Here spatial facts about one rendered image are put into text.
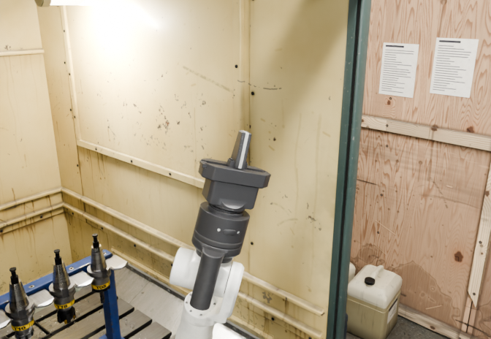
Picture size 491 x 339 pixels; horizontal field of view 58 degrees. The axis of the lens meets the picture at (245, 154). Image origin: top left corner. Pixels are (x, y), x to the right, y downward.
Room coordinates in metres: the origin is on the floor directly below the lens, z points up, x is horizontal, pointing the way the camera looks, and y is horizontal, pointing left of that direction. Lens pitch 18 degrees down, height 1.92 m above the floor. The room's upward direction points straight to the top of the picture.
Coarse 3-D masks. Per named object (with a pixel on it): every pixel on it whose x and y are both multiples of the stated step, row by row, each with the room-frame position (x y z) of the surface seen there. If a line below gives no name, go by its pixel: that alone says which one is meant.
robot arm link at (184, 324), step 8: (184, 320) 0.69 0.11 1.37; (184, 328) 0.69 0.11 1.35; (192, 328) 0.68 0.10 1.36; (200, 328) 0.68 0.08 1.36; (208, 328) 0.68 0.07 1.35; (176, 336) 0.71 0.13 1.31; (184, 336) 0.69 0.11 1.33; (192, 336) 0.68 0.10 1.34; (200, 336) 0.68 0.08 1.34; (208, 336) 0.70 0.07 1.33
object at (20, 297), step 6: (18, 282) 0.92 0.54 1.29; (12, 288) 0.91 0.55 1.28; (18, 288) 0.92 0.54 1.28; (12, 294) 0.91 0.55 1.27; (18, 294) 0.91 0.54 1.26; (24, 294) 0.92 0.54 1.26; (12, 300) 0.91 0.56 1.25; (18, 300) 0.91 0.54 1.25; (24, 300) 0.92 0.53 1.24; (12, 306) 0.91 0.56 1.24; (18, 306) 0.91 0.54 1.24; (24, 306) 0.91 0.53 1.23
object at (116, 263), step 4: (112, 256) 1.17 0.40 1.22; (116, 256) 1.17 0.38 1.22; (108, 260) 1.15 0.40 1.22; (112, 260) 1.15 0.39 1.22; (116, 260) 1.15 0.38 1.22; (120, 260) 1.15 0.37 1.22; (124, 260) 1.15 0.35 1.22; (112, 264) 1.12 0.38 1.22; (116, 264) 1.12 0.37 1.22; (120, 264) 1.12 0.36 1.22; (124, 264) 1.12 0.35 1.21; (112, 268) 1.11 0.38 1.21; (116, 268) 1.11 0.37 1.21; (120, 268) 1.11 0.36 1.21
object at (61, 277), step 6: (54, 264) 1.00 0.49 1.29; (60, 264) 1.00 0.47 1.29; (54, 270) 1.00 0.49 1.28; (60, 270) 1.00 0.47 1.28; (66, 270) 1.02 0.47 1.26; (54, 276) 1.00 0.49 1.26; (60, 276) 0.99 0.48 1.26; (66, 276) 1.01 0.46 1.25; (54, 282) 0.99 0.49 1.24; (60, 282) 0.99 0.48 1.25; (66, 282) 1.00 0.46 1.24; (54, 288) 0.99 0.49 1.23; (60, 288) 0.99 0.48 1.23
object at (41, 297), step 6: (30, 294) 0.98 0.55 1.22; (36, 294) 0.98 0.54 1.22; (42, 294) 0.98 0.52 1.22; (48, 294) 0.98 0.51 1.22; (36, 300) 0.96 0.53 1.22; (42, 300) 0.96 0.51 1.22; (48, 300) 0.96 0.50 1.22; (54, 300) 0.96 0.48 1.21; (36, 306) 0.94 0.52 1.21; (42, 306) 0.94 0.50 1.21
